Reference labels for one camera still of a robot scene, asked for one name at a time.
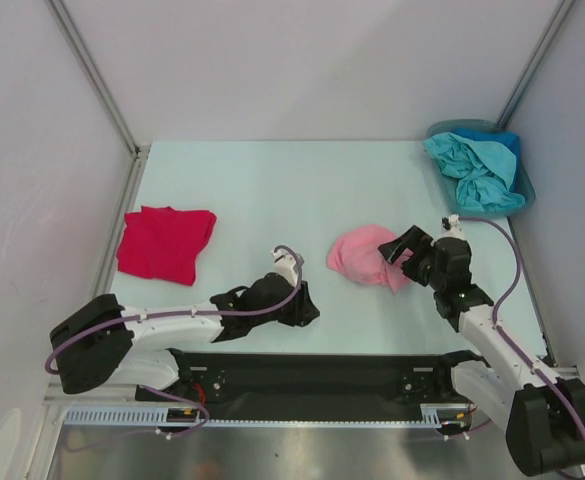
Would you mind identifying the purple cable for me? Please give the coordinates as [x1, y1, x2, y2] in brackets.
[45, 244, 307, 376]
[459, 216, 585, 476]

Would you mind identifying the slotted cable duct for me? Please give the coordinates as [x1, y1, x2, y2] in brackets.
[63, 404, 469, 429]

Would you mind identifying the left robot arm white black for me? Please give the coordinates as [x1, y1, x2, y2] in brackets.
[44, 273, 320, 400]

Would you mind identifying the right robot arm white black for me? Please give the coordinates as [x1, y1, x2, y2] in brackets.
[378, 215, 585, 478]

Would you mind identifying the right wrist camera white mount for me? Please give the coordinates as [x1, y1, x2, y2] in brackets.
[440, 214, 466, 241]

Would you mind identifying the dark blue t shirt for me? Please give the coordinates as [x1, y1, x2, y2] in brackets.
[452, 128, 521, 192]

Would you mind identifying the right aluminium frame post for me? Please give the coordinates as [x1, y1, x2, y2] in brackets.
[496, 0, 578, 129]

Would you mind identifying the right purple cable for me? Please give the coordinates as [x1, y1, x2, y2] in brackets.
[459, 216, 585, 476]

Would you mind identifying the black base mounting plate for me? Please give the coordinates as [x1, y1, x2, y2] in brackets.
[135, 350, 477, 420]

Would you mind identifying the aluminium frame post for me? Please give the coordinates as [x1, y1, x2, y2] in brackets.
[46, 0, 149, 159]
[496, 0, 578, 129]

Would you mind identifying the light blue t shirt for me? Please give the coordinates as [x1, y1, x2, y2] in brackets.
[423, 131, 526, 214]

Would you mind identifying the left aluminium frame post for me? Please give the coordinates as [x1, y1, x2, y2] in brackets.
[46, 0, 149, 159]

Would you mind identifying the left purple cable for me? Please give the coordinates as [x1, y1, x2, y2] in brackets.
[45, 244, 307, 376]

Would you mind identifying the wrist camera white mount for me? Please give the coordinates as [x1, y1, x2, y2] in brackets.
[440, 214, 466, 241]
[272, 247, 304, 287]

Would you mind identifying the red folded t shirt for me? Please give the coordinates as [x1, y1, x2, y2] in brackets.
[116, 206, 217, 287]

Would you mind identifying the pink t shirt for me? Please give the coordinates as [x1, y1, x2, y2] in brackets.
[326, 225, 411, 293]

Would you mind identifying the teal plastic basket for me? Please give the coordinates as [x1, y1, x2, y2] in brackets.
[423, 119, 536, 218]

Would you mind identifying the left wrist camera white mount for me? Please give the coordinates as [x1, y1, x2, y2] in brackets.
[272, 247, 304, 287]

